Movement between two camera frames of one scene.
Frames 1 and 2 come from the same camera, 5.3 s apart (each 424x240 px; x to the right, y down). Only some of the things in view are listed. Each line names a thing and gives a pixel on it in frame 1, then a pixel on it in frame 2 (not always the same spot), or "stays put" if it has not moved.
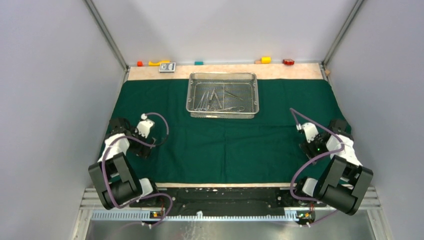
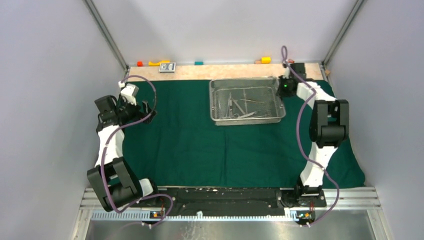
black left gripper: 141,151 → 138,113
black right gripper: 308,147 → 281,92
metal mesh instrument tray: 222,95 → 247,101
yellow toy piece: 151,64 stays put
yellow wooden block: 266,60 stays put
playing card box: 167,67 stays put
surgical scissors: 240,108 → 237,116
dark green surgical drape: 265,150 stays put
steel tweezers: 230,94 → 252,101
